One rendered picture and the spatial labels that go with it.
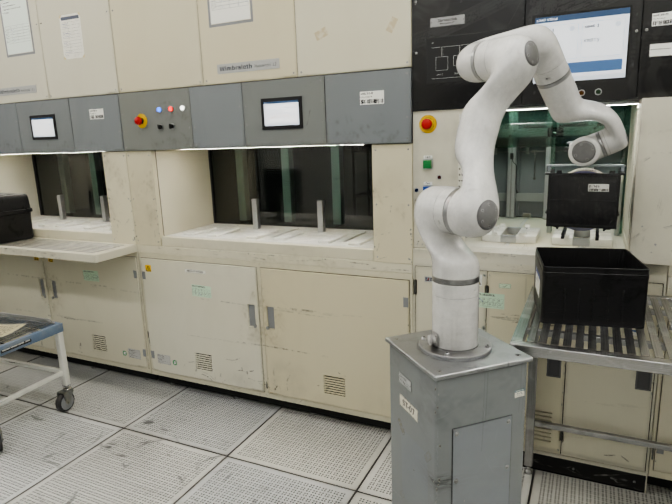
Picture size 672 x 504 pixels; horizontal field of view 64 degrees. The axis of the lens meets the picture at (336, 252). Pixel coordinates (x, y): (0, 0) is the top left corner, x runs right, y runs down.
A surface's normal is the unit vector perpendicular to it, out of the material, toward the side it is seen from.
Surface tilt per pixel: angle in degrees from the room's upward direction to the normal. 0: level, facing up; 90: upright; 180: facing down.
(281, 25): 90
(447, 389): 90
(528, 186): 90
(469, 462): 90
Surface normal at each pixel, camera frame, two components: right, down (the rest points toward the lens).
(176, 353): -0.43, 0.21
